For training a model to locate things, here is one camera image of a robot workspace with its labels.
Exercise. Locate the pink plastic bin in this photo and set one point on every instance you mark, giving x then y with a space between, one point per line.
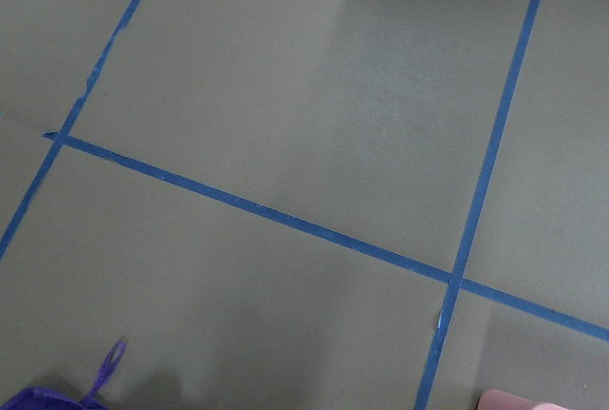
494 399

